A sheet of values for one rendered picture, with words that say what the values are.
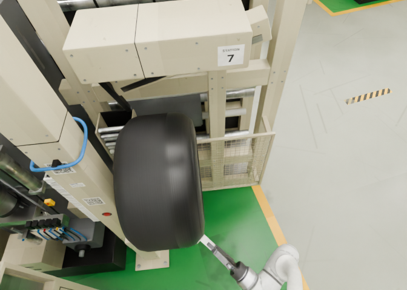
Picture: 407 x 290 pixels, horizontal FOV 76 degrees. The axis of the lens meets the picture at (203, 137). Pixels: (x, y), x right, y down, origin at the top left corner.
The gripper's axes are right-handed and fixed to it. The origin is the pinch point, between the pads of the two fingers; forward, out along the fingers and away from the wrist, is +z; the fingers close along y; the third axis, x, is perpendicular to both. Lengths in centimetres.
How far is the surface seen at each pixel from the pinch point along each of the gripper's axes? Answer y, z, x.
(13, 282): -12, 50, -61
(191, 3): -33, 66, 65
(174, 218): -27.1, 19.5, 3.8
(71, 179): -25, 57, -11
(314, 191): 120, -67, 75
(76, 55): -41, 78, 23
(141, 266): 96, 7, -68
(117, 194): -27.4, 40.1, -3.3
